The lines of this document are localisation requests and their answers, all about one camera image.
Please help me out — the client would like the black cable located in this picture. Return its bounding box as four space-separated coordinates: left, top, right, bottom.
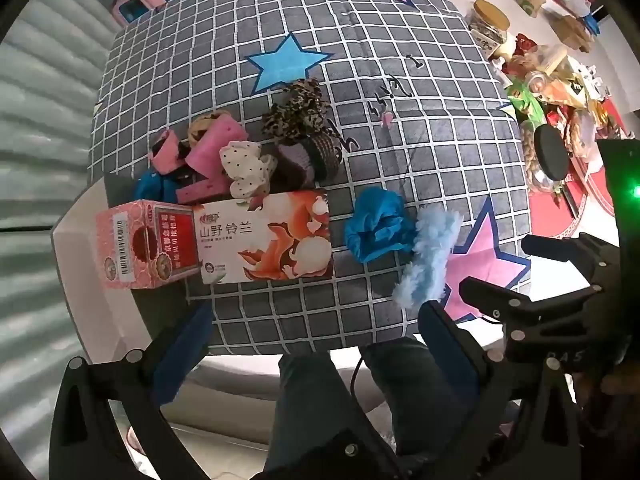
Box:
349 352 368 401

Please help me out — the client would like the jar with cork lid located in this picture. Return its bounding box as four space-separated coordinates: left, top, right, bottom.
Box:
467 0 512 56

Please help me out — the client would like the bag of peanuts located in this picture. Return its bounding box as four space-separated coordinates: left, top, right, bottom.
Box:
520 120 543 181

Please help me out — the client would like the dark blue sock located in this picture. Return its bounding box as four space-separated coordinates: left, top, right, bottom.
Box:
132 167 181 205

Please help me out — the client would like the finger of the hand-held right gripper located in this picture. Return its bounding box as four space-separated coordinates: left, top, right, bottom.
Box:
520 231 609 272
459 275 603 358

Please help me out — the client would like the person's leg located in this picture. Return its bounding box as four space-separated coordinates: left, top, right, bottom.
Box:
260 352 361 480
360 337 501 456

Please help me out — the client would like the white dotted sock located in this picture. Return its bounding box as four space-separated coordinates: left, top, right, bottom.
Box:
219 140 278 200

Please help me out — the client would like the light blue fluffy sock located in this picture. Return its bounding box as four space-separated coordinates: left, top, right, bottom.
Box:
391 207 466 308

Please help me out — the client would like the pink sponge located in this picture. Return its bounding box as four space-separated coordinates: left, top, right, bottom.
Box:
177 114 250 206

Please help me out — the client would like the green snack packet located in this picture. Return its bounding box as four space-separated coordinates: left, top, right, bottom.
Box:
504 82 546 123

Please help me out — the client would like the black round disc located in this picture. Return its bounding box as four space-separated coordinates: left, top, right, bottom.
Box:
532 124 572 181

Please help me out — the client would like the leopard print scrunchie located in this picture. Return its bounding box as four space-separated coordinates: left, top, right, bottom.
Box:
261 77 331 141

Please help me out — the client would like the pink cardboard box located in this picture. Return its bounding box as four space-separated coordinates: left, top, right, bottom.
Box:
95 199 201 291

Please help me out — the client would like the clear plastic jar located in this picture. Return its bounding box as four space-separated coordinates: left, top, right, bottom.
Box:
525 70 551 96

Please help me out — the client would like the turquoise fuzzy sock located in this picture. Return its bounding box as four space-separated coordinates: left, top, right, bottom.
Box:
344 186 418 264

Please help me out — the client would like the white orange printed box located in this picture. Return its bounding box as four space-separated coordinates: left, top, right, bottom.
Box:
192 189 335 285

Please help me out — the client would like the person's right leg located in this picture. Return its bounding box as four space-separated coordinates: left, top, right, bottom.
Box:
360 337 501 456

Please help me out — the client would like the brown beige scrunchie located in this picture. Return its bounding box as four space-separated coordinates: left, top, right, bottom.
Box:
186 113 223 145

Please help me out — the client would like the pile of assorted snacks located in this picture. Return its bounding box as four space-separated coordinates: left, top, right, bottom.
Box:
500 0 640 141

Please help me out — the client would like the person's left leg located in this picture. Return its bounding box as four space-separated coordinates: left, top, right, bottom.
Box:
260 352 361 480

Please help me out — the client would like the pink and black sock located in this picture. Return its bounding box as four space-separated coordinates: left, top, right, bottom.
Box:
150 129 193 176

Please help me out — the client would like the striped knitted sock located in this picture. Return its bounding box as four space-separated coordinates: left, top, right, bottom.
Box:
274 132 343 193

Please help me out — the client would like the red patterned mat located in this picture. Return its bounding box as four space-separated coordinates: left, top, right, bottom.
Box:
527 170 616 241

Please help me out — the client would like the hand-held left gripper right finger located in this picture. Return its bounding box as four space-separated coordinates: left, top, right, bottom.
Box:
417 300 596 480

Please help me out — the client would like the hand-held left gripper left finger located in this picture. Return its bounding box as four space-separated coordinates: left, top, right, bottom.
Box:
48 302 217 480

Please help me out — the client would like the grey checked star blanket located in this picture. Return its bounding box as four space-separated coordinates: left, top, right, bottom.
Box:
87 0 533 356

